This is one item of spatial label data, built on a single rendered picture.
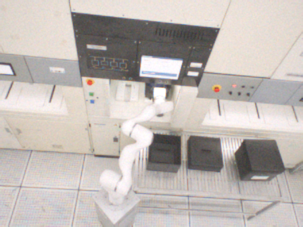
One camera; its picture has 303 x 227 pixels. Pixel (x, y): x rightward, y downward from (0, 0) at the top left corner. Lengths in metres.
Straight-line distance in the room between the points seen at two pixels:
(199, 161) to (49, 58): 1.44
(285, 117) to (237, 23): 1.47
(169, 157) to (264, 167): 0.79
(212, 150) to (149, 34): 1.23
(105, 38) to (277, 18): 1.02
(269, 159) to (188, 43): 1.22
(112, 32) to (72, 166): 1.90
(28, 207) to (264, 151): 2.34
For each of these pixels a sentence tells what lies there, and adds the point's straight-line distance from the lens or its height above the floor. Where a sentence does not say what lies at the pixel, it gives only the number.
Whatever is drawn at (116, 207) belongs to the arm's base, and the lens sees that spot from 2.28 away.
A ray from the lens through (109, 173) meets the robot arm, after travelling 1.93.
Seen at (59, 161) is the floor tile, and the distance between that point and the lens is 3.33.
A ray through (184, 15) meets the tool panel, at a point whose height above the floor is 2.02.
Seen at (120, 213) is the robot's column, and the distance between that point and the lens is 2.28.
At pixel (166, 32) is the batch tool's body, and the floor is 1.89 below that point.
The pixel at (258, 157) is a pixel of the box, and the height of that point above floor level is 1.01.
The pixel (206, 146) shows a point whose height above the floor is 0.86.
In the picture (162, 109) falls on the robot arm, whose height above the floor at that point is 1.32.
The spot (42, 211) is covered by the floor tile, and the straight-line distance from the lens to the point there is 3.17.
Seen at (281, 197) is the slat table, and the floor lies 0.76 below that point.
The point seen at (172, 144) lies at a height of 0.77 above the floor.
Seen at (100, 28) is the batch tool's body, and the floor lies 1.86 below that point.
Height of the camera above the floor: 2.98
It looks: 56 degrees down
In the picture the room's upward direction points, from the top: 11 degrees clockwise
